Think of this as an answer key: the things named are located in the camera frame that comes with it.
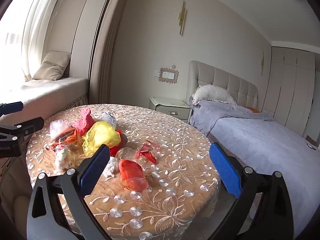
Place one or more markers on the red knit slipper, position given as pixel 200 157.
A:
pixel 115 151

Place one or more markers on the clear plastic wrapper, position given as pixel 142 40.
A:
pixel 126 153

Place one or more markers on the yellow plastic bag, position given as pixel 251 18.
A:
pixel 102 135

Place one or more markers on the beige padded bed headboard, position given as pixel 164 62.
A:
pixel 220 80

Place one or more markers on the orange plastic bag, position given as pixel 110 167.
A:
pixel 131 173

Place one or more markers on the clear bag with orange contents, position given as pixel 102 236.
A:
pixel 63 136

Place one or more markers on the white plastic bag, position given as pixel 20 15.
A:
pixel 108 118

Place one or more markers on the beige cushion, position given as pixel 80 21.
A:
pixel 51 66

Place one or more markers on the beige wardrobe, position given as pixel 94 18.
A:
pixel 287 87

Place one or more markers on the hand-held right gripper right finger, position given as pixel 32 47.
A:
pixel 225 170

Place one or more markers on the white ruffled pillow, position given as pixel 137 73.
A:
pixel 212 95

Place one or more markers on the small black white object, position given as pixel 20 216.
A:
pixel 312 146

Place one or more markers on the bed with grey blanket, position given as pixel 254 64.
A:
pixel 262 142

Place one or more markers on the white wall outlet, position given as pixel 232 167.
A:
pixel 157 73

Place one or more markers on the white sheer curtain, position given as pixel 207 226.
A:
pixel 35 30

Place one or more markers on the white nightstand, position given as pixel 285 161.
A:
pixel 170 107

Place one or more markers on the framed wall switch panel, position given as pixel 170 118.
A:
pixel 168 75

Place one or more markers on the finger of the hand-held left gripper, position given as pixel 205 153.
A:
pixel 11 107
pixel 27 126

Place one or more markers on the white fluffy wad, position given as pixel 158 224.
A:
pixel 62 156

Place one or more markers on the pink knit item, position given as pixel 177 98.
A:
pixel 86 122

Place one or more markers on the white knit item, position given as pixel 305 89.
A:
pixel 112 166

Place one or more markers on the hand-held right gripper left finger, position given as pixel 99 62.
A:
pixel 96 170

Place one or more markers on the red foil wrapper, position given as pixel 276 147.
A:
pixel 147 153

